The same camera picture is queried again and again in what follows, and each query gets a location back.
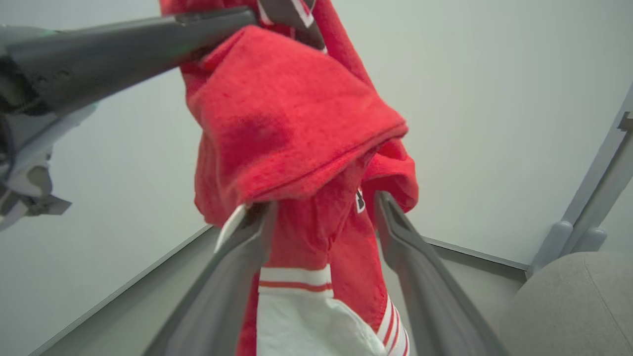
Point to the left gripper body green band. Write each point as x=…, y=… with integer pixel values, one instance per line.
x=29, y=143

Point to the short grey partition base rail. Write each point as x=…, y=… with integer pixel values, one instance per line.
x=123, y=291

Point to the grey fabric sofa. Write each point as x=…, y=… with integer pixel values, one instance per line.
x=578, y=311

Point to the long grey partition base rail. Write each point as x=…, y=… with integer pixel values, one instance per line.
x=474, y=252

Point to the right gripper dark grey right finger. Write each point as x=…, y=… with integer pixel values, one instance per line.
x=435, y=306

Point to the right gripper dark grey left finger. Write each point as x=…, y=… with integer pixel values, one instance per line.
x=217, y=306

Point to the grey partition post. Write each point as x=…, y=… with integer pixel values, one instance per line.
x=551, y=247
x=591, y=240

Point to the red and white garment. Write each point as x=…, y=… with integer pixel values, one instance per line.
x=287, y=123

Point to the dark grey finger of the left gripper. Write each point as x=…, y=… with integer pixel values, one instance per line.
x=99, y=54
x=287, y=15

